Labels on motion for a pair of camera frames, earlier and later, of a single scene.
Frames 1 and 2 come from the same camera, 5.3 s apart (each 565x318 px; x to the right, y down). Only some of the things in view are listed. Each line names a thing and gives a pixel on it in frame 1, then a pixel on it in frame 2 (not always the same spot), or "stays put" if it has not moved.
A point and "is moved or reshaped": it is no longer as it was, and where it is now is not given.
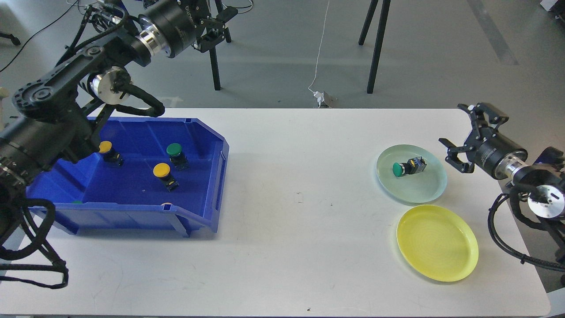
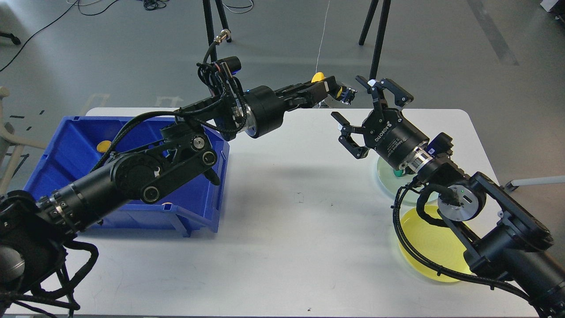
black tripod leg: [378, 47] stays put
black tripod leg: [219, 8] stays put
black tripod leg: [373, 5] stays put
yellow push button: [162, 170] is moved or reshaped
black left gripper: [171, 25] -> [265, 108]
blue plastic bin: [143, 172] stays put
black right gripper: [491, 149] -> [384, 130]
